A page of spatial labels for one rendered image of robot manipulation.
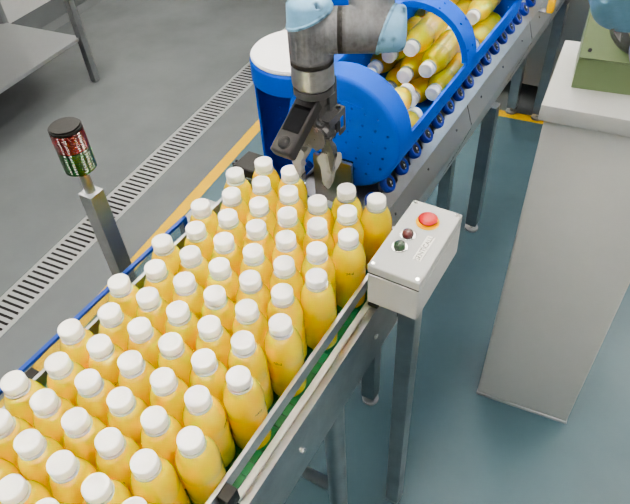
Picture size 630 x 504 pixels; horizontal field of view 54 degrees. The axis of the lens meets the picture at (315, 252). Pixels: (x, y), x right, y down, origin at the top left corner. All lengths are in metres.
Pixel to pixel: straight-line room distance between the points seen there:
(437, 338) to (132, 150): 1.95
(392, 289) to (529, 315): 0.84
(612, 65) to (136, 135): 2.66
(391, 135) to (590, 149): 0.45
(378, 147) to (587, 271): 0.67
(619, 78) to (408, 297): 0.70
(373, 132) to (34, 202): 2.26
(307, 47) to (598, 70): 0.70
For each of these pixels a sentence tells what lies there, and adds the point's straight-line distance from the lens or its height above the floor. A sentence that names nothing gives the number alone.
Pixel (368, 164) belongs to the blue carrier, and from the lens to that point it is 1.41.
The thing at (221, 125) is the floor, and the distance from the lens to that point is 3.52.
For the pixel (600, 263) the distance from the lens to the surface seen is 1.70.
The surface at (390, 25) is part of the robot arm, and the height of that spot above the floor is 1.45.
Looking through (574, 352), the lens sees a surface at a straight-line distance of 1.97.
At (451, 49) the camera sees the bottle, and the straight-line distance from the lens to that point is 1.72.
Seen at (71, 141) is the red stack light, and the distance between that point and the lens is 1.25.
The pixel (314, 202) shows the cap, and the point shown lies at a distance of 1.23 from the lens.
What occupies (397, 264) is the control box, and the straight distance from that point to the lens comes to 1.08.
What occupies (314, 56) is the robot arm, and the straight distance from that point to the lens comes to 1.04.
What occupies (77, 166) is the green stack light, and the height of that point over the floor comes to 1.18.
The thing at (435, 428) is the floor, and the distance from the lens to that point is 2.16.
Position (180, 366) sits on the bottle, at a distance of 1.05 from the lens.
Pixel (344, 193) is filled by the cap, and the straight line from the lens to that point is 1.25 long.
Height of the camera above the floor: 1.88
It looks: 45 degrees down
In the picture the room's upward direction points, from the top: 4 degrees counter-clockwise
